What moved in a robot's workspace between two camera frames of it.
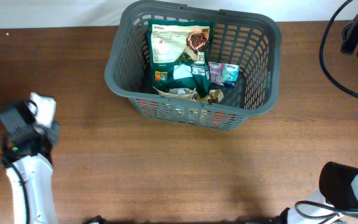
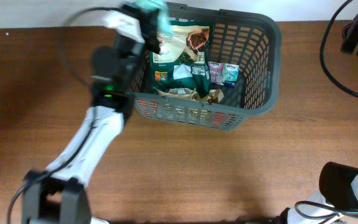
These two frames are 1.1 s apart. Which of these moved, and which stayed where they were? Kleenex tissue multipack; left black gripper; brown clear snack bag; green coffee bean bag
Moved: left black gripper
Stayed: green coffee bean bag; Kleenex tissue multipack; brown clear snack bag
